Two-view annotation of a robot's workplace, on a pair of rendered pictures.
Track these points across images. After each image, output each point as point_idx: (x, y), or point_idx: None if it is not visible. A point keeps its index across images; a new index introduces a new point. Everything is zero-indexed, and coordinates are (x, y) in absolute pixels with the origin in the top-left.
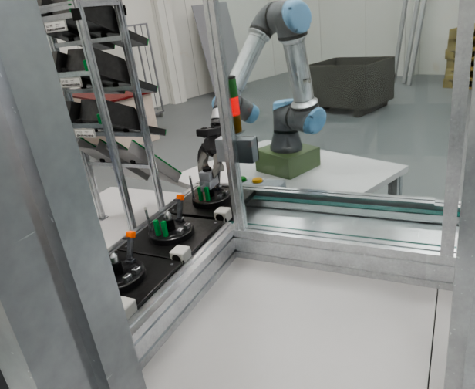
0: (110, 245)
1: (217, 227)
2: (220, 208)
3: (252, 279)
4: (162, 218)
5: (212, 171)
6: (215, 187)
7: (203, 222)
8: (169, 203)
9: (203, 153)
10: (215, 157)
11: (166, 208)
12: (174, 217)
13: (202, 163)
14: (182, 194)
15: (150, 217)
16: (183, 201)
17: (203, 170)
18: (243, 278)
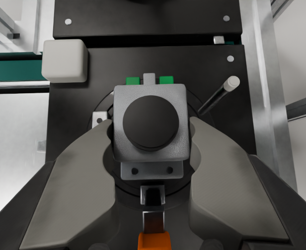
0: None
1: (54, 6)
2: (69, 63)
3: (6, 12)
4: (223, 9)
5: (111, 121)
6: (161, 193)
7: (99, 17)
8: (283, 109)
9: (235, 214)
10: (86, 188)
11: (266, 77)
12: (195, 23)
13: (203, 149)
14: (291, 180)
15: (270, 25)
16: (237, 111)
17: (161, 98)
18: (21, 10)
